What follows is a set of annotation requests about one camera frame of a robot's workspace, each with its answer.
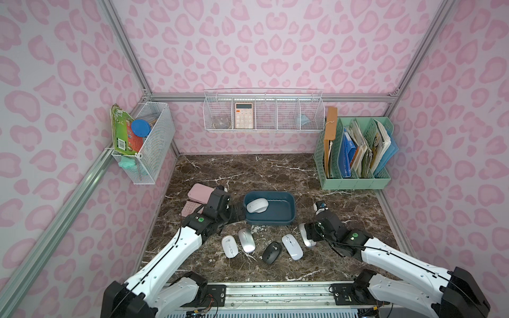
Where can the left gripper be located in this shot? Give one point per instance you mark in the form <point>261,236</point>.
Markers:
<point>232,211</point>

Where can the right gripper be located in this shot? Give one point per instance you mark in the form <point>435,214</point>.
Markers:
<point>315,230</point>

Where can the silver white mouse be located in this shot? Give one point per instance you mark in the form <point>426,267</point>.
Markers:
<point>304,234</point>

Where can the white rounded mouse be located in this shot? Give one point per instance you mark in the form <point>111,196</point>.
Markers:
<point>259,205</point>

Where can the white ribbed mouse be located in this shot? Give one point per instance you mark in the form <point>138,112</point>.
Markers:
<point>229,246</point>

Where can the teal storage box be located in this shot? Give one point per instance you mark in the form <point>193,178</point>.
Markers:
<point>281,210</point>

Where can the black Lecoo mouse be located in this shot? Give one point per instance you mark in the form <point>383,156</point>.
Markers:
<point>272,252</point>

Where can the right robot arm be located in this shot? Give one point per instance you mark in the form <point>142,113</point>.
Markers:
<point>426,289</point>

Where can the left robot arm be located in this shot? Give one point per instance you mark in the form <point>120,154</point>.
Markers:
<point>148,293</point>

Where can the pink pencil case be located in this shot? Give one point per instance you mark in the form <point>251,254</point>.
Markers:
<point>200,193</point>

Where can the pink calculator on table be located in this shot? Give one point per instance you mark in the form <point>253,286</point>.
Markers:
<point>190,207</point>

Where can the green file organizer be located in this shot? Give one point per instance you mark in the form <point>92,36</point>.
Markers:
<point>364,131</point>

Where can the pink calculator in basket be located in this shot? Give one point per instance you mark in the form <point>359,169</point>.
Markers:
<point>244,115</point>

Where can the brown folder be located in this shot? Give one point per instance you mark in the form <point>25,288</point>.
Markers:
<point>329,136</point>

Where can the light blue folder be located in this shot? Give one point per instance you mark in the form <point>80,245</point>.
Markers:
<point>392,150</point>

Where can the blue round lid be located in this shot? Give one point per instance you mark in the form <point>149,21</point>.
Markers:
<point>141,128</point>

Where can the green card package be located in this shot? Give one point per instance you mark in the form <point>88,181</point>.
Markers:
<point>122,136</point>

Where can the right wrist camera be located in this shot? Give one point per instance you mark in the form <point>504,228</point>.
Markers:
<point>320,206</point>

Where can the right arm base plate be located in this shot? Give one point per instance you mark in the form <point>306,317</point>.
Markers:
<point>351,294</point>

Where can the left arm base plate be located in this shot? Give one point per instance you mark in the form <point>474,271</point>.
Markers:
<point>215,293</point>

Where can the white wire basket left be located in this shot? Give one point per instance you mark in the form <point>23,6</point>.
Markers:
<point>153,149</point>

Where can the white wire shelf basket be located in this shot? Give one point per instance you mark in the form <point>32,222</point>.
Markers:
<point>279,110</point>

